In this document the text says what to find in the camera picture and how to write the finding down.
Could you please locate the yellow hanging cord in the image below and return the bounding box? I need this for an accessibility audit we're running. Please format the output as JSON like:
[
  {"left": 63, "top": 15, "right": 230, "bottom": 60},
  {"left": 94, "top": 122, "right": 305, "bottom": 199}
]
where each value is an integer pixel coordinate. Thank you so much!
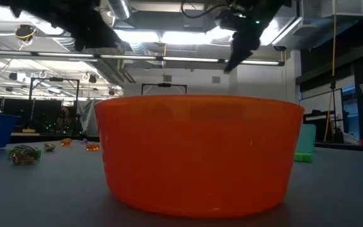
[{"left": 323, "top": 14, "right": 338, "bottom": 143}]

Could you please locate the black framed white panel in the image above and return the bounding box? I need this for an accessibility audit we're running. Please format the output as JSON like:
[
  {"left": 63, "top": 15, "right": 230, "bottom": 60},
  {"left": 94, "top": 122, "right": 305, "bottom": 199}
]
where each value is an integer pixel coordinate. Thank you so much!
[{"left": 298, "top": 88, "right": 345, "bottom": 141}]

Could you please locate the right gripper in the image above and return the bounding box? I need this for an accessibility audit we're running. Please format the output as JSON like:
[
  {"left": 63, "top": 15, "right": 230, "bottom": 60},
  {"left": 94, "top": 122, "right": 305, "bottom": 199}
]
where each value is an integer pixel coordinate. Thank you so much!
[{"left": 218, "top": 6, "right": 277, "bottom": 73}]

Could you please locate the silver round air duct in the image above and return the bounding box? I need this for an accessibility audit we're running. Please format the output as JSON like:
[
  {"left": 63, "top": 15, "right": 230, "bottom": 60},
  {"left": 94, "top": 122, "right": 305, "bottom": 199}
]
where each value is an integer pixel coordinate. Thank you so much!
[{"left": 107, "top": 0, "right": 132, "bottom": 21}]

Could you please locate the tall black rig frame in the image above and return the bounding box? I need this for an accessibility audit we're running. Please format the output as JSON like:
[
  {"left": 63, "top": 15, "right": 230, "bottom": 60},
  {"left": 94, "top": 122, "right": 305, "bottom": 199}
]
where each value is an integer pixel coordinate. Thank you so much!
[{"left": 28, "top": 77, "right": 81, "bottom": 133}]

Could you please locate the ceiling cord reel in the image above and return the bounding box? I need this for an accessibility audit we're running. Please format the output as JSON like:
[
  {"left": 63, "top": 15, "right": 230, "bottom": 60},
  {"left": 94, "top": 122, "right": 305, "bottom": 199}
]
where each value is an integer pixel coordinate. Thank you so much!
[{"left": 14, "top": 24, "right": 38, "bottom": 42}]

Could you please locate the round orange plastic bowl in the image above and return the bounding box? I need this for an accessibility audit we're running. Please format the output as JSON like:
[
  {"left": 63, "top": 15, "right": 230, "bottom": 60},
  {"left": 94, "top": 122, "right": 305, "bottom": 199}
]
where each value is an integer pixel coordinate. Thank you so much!
[{"left": 94, "top": 94, "right": 306, "bottom": 219}]

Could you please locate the person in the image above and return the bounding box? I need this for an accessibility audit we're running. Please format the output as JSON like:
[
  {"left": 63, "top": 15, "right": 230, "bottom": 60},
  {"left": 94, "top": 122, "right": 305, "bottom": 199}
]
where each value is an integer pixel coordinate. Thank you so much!
[{"left": 56, "top": 106, "right": 77, "bottom": 135}]

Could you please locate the teal green block right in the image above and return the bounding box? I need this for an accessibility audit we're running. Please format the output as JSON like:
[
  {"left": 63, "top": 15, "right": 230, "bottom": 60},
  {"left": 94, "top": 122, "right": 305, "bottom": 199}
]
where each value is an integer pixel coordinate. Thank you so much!
[{"left": 296, "top": 123, "right": 317, "bottom": 154}]

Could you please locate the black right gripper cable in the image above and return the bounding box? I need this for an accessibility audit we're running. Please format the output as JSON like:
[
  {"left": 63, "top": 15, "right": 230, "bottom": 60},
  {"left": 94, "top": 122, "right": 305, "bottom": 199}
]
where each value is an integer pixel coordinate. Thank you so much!
[{"left": 180, "top": 2, "right": 233, "bottom": 19}]

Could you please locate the black tripod stand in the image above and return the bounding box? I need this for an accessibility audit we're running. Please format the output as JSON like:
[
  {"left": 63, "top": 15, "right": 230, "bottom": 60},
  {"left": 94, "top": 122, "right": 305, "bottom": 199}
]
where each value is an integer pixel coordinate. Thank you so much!
[{"left": 328, "top": 80, "right": 345, "bottom": 143}]

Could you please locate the black rectangular frame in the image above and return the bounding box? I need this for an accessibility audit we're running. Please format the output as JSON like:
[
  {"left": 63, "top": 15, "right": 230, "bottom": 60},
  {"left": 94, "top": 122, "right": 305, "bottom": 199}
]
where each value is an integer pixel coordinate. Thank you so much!
[{"left": 141, "top": 83, "right": 188, "bottom": 96}]

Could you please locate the rectangular metal ceiling duct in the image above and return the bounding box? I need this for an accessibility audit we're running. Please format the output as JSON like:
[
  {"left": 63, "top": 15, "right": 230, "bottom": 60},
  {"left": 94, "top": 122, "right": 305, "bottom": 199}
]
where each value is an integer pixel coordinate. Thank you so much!
[{"left": 123, "top": 0, "right": 220, "bottom": 34}]

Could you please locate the long ceiling light rail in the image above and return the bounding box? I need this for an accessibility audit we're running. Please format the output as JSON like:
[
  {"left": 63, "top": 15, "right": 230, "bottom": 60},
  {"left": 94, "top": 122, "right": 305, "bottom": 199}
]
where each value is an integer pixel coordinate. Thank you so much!
[{"left": 0, "top": 49, "right": 285, "bottom": 67}]

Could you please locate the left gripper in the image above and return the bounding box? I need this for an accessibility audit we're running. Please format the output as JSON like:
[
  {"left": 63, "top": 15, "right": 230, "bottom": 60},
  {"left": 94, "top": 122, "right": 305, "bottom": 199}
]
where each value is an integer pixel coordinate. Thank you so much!
[{"left": 64, "top": 0, "right": 123, "bottom": 52}]

